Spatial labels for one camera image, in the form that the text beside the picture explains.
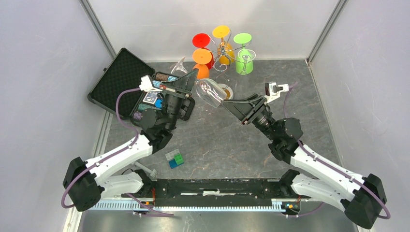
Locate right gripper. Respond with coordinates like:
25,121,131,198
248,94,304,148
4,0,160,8
220,93,278,142

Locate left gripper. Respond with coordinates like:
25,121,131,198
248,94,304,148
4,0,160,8
160,68,199,130

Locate orange wine glass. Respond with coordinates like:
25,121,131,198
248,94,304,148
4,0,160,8
192,48,212,80

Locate clear wine glass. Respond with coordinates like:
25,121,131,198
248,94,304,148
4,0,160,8
236,48,256,75
170,57,225,109

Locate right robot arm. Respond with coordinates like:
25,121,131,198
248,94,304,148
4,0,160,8
222,94,391,230

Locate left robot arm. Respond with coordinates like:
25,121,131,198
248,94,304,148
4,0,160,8
60,69,199,212

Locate green wine glass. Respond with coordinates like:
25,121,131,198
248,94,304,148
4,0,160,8
234,32,256,75

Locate chrome wine glass rack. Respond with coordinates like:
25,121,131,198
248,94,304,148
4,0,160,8
205,33,254,101

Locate red wine glass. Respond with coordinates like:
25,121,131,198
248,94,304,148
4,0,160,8
192,33,214,70

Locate yellow wine glass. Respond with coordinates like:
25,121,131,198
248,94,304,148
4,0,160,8
212,25,234,66

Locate blue poker chip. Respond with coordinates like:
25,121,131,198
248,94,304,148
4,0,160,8
154,99,163,109

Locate black poker chip case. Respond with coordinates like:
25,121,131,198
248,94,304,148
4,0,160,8
87,48,195,126

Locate colourful block cube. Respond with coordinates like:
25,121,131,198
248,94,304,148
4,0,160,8
165,149,184,169

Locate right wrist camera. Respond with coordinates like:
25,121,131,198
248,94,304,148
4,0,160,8
264,82,289,103

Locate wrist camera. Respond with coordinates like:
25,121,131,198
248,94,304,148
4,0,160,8
264,82,289,103
139,75,162,92

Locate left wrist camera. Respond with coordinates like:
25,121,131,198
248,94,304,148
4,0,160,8
139,75,162,92

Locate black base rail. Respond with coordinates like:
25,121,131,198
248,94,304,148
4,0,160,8
72,178,324,214

